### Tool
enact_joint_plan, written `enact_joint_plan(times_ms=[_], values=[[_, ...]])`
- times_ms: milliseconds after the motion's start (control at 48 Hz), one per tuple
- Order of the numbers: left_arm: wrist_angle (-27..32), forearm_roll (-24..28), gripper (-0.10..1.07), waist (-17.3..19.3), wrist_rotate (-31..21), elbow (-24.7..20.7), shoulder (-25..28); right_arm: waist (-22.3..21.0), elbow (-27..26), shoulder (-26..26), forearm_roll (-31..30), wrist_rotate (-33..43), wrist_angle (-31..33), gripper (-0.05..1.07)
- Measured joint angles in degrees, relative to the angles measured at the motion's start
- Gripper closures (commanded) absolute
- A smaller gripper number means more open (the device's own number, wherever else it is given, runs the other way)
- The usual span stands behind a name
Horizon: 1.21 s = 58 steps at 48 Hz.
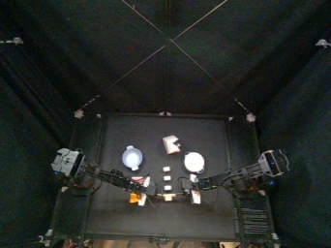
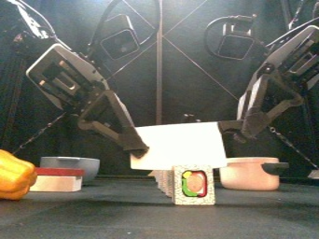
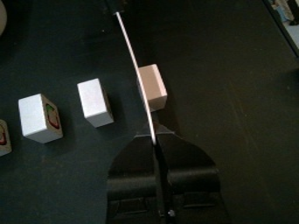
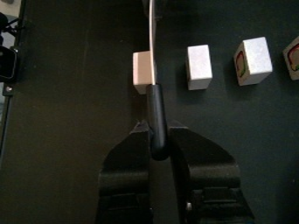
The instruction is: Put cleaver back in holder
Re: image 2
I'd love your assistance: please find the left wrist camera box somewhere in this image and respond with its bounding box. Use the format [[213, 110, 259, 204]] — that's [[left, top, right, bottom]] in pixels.
[[98, 13, 141, 61]]

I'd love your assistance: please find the red and white toy block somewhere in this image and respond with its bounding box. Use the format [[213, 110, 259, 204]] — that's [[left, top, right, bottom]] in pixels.
[[28, 166, 85, 193]]

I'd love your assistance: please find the sushi roll toy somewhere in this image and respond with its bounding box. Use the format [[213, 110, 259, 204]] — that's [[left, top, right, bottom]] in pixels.
[[153, 164, 216, 206]]

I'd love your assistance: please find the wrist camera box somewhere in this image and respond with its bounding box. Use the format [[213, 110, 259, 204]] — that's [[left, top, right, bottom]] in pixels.
[[98, 13, 141, 61], [216, 21, 256, 61]]

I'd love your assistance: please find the pink toy pot black handle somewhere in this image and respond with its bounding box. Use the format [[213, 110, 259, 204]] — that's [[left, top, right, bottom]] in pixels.
[[217, 156, 291, 191]]

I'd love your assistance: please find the yellow toy bell pepper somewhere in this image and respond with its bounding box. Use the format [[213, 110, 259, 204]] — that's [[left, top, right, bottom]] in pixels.
[[0, 148, 38, 201]]

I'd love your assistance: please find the grey toy bowl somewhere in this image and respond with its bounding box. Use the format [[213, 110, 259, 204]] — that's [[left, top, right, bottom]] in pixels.
[[38, 156, 101, 185]]

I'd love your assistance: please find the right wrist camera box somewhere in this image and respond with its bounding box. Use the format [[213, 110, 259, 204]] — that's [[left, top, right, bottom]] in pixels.
[[216, 21, 256, 61]]

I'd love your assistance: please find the vertical metal frame pole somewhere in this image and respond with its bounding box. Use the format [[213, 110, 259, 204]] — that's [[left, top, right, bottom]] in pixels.
[[155, 0, 164, 126]]

